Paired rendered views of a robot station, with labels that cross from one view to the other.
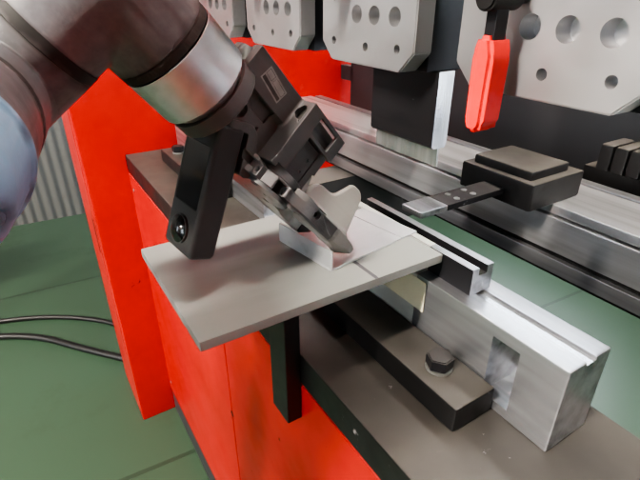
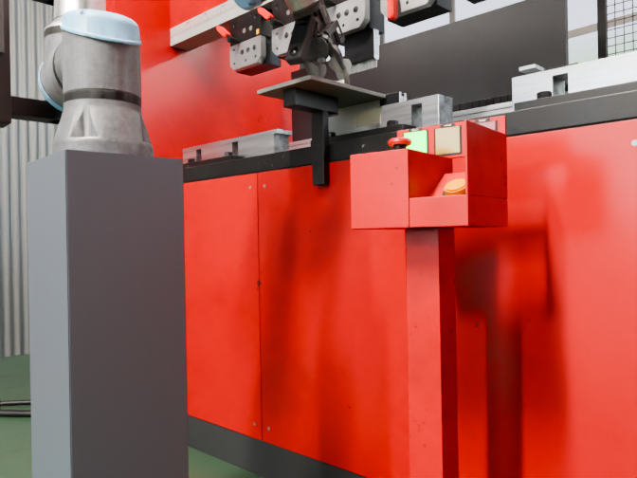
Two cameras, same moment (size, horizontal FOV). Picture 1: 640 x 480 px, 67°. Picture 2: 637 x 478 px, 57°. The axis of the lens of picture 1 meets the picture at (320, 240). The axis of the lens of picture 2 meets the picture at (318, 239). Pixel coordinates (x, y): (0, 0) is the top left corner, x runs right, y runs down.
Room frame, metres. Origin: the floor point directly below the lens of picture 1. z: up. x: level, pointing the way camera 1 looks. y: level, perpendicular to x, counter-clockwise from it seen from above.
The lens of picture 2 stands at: (-0.94, 0.38, 0.65)
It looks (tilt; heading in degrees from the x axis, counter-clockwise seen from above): 0 degrees down; 347
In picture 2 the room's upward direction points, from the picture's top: 1 degrees counter-clockwise
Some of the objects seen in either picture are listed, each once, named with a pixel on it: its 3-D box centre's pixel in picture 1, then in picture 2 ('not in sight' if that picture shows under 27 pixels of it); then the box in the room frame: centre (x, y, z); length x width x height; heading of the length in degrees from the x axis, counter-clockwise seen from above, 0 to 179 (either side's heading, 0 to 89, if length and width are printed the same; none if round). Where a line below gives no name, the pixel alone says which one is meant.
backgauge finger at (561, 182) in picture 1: (484, 184); not in sight; (0.61, -0.22, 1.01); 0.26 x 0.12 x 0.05; 122
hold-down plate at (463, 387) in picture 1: (376, 327); (360, 139); (0.46, -0.07, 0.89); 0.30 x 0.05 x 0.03; 32
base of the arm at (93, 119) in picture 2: not in sight; (103, 129); (0.04, 0.49, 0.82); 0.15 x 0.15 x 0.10
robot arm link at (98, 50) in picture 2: not in sight; (100, 56); (0.05, 0.49, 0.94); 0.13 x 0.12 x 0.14; 23
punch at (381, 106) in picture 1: (408, 111); (361, 52); (0.52, -0.09, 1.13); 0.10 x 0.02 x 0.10; 32
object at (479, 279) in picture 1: (414, 239); (371, 105); (0.50, -0.11, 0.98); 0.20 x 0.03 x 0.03; 32
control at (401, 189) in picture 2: not in sight; (428, 172); (-0.06, -0.02, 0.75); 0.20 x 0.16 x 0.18; 39
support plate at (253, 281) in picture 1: (290, 255); (322, 94); (0.44, 0.03, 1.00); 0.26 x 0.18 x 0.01; 122
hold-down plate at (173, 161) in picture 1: (193, 170); (209, 165); (1.00, 0.28, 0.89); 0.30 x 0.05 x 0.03; 32
